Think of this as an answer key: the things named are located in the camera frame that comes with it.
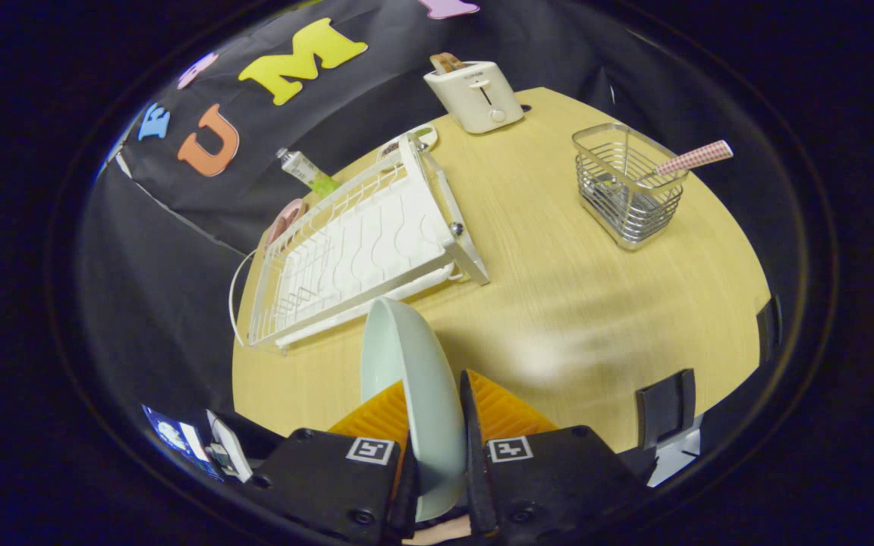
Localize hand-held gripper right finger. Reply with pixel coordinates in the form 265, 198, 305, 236
458, 369, 654, 543

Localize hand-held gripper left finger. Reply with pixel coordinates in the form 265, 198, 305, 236
244, 379, 419, 543

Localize pale green plate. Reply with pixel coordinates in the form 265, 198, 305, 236
360, 297, 468, 522

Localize white wire dish rack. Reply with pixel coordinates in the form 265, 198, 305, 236
228, 133, 491, 356

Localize metal wire basket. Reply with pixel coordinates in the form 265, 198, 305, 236
572, 123, 688, 252

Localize checkered handle spoon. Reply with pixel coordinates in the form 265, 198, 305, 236
638, 140, 734, 187

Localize pink plate with food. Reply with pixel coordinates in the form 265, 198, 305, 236
264, 199, 309, 249

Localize white monitor stand table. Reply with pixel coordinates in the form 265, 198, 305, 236
206, 409, 254, 484

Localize computer monitor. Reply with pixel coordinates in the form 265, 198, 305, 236
141, 404, 225, 482

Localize black backdrop cloth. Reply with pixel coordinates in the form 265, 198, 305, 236
77, 0, 810, 425

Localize green liquid plastic bottle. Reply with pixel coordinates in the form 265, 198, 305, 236
277, 147, 341, 198

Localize white divided snack tray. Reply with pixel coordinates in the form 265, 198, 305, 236
376, 124, 439, 160

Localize white toaster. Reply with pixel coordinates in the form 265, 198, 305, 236
423, 61, 525, 135

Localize black bracket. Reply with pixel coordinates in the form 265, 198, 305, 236
756, 296, 783, 365
637, 369, 697, 450

